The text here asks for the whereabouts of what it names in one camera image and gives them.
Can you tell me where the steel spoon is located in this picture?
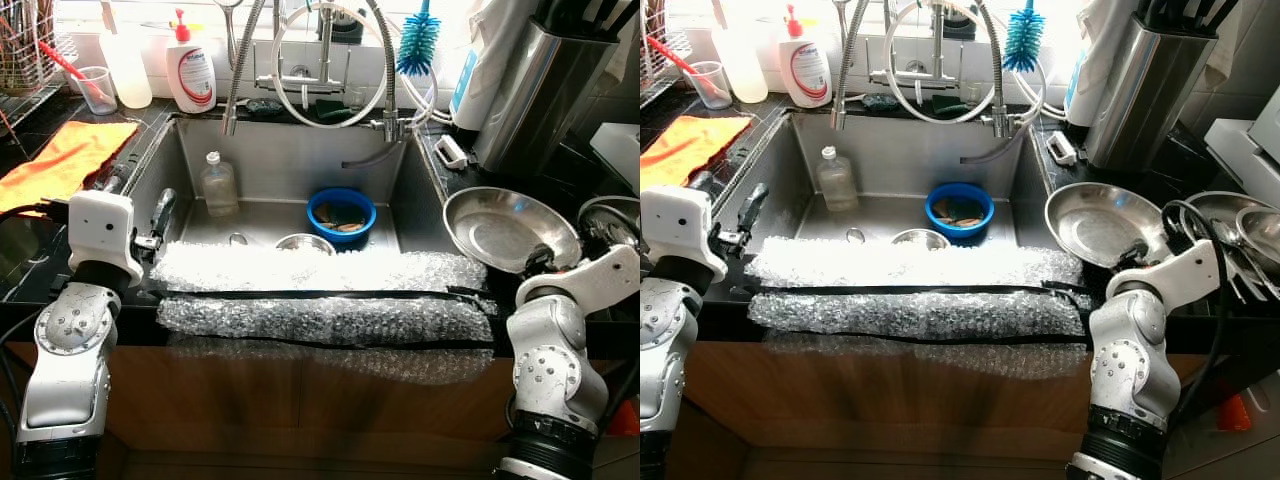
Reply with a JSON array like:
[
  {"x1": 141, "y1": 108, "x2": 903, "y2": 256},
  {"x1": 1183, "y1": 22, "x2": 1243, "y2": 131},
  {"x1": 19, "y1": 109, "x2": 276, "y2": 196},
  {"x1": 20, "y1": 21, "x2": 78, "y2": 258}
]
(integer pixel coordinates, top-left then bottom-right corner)
[
  {"x1": 1225, "y1": 225, "x2": 1280, "y2": 299},
  {"x1": 1205, "y1": 220, "x2": 1271, "y2": 301}
]

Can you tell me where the white ribbed appliance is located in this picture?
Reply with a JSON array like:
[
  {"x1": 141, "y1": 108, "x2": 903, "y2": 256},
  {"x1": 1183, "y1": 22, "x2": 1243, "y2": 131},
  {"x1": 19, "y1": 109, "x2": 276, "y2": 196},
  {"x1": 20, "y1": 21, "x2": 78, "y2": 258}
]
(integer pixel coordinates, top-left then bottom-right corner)
[
  {"x1": 590, "y1": 120, "x2": 641, "y2": 191},
  {"x1": 1205, "y1": 85, "x2": 1280, "y2": 181}
]

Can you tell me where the chrome spring faucet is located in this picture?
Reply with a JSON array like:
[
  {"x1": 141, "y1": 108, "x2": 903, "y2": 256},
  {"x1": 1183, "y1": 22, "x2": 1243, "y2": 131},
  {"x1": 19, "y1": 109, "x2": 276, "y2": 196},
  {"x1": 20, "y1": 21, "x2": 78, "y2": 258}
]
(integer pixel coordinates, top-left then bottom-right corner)
[
  {"x1": 830, "y1": 0, "x2": 1016, "y2": 139},
  {"x1": 215, "y1": 0, "x2": 406, "y2": 141}
]

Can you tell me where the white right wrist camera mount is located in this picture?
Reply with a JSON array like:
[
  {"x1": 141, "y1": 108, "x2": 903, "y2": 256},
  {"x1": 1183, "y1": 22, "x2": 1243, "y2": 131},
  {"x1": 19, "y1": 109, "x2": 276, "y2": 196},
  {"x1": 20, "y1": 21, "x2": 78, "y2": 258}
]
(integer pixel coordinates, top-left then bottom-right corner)
[
  {"x1": 1103, "y1": 240, "x2": 1226, "y2": 313},
  {"x1": 513, "y1": 245, "x2": 641, "y2": 309}
]

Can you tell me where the blue bottle brush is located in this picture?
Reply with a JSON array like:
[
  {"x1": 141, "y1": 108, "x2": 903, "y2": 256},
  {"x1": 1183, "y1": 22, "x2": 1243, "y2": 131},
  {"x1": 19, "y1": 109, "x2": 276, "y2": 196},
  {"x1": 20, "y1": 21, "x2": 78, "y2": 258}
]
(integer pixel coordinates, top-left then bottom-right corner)
[
  {"x1": 1002, "y1": 0, "x2": 1047, "y2": 74},
  {"x1": 396, "y1": 0, "x2": 441, "y2": 79}
]

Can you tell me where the wire dish rack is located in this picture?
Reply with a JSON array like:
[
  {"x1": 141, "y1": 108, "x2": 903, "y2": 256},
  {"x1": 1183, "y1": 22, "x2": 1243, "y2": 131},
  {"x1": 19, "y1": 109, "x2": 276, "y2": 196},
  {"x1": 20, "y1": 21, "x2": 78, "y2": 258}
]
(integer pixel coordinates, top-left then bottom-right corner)
[
  {"x1": 0, "y1": 0, "x2": 81, "y2": 126},
  {"x1": 640, "y1": 0, "x2": 691, "y2": 101}
]

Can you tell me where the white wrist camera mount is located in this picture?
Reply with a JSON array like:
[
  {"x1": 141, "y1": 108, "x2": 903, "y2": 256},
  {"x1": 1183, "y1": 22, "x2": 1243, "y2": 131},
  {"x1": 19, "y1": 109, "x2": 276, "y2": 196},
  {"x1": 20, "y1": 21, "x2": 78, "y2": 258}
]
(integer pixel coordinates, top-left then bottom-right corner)
[
  {"x1": 513, "y1": 245, "x2": 641, "y2": 309},
  {"x1": 1103, "y1": 240, "x2": 1226, "y2": 313},
  {"x1": 640, "y1": 185, "x2": 729, "y2": 284},
  {"x1": 66, "y1": 190, "x2": 148, "y2": 288}
]

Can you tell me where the white flexible hose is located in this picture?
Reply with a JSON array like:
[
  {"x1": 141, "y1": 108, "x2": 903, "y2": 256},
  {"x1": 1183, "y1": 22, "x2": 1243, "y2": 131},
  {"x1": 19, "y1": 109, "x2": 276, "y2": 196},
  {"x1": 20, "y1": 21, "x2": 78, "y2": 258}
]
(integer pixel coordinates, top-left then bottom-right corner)
[
  {"x1": 885, "y1": 0, "x2": 1051, "y2": 126},
  {"x1": 270, "y1": 0, "x2": 441, "y2": 129}
]

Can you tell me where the clear bubble wrap sheet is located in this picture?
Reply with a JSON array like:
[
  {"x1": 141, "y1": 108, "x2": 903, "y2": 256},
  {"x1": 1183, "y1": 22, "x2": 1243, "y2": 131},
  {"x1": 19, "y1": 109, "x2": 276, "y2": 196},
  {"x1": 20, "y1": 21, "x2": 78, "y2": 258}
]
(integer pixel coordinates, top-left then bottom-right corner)
[
  {"x1": 150, "y1": 240, "x2": 498, "y2": 386},
  {"x1": 745, "y1": 238, "x2": 1096, "y2": 381}
]

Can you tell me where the small white box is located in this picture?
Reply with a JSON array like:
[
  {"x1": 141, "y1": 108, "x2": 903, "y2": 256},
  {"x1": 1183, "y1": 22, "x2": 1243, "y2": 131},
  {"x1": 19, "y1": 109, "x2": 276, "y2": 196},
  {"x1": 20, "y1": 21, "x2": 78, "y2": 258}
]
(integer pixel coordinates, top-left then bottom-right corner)
[
  {"x1": 1045, "y1": 130, "x2": 1079, "y2": 168},
  {"x1": 433, "y1": 135, "x2": 469, "y2": 171}
]

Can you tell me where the red plastic stick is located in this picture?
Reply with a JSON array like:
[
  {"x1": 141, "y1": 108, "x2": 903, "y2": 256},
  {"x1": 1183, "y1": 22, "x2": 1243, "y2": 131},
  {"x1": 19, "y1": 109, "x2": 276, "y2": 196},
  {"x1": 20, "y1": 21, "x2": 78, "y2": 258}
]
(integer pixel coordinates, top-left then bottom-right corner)
[
  {"x1": 38, "y1": 38, "x2": 106, "y2": 101},
  {"x1": 648, "y1": 35, "x2": 721, "y2": 96}
]

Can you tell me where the stainless steel sink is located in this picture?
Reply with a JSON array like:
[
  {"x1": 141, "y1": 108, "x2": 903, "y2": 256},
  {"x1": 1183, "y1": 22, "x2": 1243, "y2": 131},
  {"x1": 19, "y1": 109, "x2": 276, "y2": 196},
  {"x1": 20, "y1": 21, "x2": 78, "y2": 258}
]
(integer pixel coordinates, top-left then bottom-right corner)
[
  {"x1": 700, "y1": 108, "x2": 1076, "y2": 251},
  {"x1": 100, "y1": 112, "x2": 471, "y2": 251}
]

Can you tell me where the wooden sink cabinet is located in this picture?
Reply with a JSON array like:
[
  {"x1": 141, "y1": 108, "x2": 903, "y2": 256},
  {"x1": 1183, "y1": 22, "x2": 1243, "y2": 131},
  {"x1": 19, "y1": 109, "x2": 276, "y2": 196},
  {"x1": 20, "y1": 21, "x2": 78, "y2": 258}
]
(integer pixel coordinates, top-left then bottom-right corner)
[
  {"x1": 690, "y1": 340, "x2": 1101, "y2": 480},
  {"x1": 0, "y1": 340, "x2": 521, "y2": 480}
]

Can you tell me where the steel knife block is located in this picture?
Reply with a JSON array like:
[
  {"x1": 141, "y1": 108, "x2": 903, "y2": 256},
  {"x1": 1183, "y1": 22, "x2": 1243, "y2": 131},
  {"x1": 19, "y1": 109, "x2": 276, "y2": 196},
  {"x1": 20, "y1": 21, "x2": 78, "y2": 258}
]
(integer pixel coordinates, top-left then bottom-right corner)
[
  {"x1": 1083, "y1": 0, "x2": 1241, "y2": 173},
  {"x1": 472, "y1": 0, "x2": 626, "y2": 176}
]

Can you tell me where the orange cleaning cloth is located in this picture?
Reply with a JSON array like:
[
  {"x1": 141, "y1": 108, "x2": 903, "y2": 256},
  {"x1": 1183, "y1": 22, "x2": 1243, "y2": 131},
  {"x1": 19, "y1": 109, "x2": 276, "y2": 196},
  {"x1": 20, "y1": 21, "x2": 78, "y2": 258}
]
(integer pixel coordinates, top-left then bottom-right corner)
[
  {"x1": 0, "y1": 120, "x2": 141, "y2": 216},
  {"x1": 640, "y1": 115, "x2": 753, "y2": 191}
]

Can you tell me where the blue plastic bowl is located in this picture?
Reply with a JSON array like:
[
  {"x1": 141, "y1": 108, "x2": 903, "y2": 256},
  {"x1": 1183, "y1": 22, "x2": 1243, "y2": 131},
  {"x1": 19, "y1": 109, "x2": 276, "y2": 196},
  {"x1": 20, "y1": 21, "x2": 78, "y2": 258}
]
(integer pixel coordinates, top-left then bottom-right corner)
[
  {"x1": 925, "y1": 182, "x2": 996, "y2": 244},
  {"x1": 306, "y1": 187, "x2": 378, "y2": 246}
]

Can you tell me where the clear plastic cup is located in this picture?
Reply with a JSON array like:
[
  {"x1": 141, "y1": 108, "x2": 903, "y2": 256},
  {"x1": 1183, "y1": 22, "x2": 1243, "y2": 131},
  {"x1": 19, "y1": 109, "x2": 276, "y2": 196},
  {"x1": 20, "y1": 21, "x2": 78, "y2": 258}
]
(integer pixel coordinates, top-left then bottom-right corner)
[
  {"x1": 75, "y1": 65, "x2": 119, "y2": 116},
  {"x1": 690, "y1": 60, "x2": 733, "y2": 111}
]

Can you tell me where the small steel bowl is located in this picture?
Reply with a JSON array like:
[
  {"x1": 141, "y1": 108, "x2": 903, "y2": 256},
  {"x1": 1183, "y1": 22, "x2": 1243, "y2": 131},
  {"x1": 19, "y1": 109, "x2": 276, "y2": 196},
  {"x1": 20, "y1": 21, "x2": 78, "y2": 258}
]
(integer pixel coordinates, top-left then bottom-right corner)
[{"x1": 1235, "y1": 205, "x2": 1280, "y2": 266}]

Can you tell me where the wide steel basin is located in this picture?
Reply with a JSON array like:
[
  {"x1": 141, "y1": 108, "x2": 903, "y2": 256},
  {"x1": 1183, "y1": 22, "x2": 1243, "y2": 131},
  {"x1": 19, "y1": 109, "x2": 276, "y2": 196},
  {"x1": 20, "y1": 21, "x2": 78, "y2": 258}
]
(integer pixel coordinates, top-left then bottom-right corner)
[
  {"x1": 443, "y1": 187, "x2": 583, "y2": 274},
  {"x1": 1045, "y1": 183, "x2": 1178, "y2": 269}
]

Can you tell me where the white container blue label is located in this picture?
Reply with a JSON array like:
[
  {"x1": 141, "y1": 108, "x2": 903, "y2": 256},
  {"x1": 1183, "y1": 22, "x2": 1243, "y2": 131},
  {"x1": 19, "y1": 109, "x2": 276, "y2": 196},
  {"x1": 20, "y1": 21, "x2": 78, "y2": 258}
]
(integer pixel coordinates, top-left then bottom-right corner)
[
  {"x1": 448, "y1": 0, "x2": 541, "y2": 131},
  {"x1": 1063, "y1": 0, "x2": 1141, "y2": 129}
]

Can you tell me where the translucent white bottle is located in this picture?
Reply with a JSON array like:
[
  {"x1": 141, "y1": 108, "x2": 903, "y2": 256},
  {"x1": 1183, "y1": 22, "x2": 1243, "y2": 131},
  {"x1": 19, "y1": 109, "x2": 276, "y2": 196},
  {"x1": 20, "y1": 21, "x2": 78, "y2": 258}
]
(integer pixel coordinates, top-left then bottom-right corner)
[
  {"x1": 100, "y1": 0, "x2": 153, "y2": 109},
  {"x1": 712, "y1": 0, "x2": 769, "y2": 104}
]

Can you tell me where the white washing machine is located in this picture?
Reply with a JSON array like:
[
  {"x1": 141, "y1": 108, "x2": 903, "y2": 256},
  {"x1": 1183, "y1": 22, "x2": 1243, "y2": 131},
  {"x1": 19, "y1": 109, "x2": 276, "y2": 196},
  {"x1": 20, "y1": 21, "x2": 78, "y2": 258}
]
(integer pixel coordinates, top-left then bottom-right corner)
[{"x1": 1165, "y1": 380, "x2": 1280, "y2": 480}]

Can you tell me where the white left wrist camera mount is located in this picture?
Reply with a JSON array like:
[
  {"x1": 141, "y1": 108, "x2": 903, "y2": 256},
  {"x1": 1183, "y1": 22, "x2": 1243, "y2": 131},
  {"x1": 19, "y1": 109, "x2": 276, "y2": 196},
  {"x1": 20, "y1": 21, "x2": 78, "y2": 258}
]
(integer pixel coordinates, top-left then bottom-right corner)
[
  {"x1": 640, "y1": 185, "x2": 729, "y2": 284},
  {"x1": 66, "y1": 190, "x2": 148, "y2": 288}
]

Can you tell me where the steel plate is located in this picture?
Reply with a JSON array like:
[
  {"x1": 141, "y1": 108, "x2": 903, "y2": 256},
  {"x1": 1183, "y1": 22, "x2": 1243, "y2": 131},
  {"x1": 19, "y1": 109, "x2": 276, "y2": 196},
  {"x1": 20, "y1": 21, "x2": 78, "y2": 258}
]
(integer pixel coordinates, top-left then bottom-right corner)
[
  {"x1": 1175, "y1": 190, "x2": 1280, "y2": 301},
  {"x1": 580, "y1": 195, "x2": 641, "y2": 251}
]

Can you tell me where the white red soap dispenser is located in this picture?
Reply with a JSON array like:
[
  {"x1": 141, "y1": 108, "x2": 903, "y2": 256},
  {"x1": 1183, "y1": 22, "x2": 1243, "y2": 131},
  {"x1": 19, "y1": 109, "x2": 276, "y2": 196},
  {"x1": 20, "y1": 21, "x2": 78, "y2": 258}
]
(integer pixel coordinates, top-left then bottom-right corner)
[
  {"x1": 165, "y1": 8, "x2": 218, "y2": 114},
  {"x1": 778, "y1": 5, "x2": 833, "y2": 109}
]

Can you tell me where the small orange object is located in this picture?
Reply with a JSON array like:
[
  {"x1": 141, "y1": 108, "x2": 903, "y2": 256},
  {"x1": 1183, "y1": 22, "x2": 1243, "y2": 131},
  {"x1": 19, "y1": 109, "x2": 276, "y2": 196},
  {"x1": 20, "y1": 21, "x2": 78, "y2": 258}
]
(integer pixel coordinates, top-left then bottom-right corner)
[
  {"x1": 1218, "y1": 392, "x2": 1253, "y2": 433},
  {"x1": 608, "y1": 400, "x2": 641, "y2": 438}
]

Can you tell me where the clear plastic bottle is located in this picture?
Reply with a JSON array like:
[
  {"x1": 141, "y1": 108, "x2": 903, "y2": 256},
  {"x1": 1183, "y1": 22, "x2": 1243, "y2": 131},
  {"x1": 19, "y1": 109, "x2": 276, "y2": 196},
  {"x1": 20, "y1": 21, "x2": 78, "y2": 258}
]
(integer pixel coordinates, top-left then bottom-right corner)
[
  {"x1": 200, "y1": 150, "x2": 241, "y2": 218},
  {"x1": 815, "y1": 145, "x2": 859, "y2": 213}
]

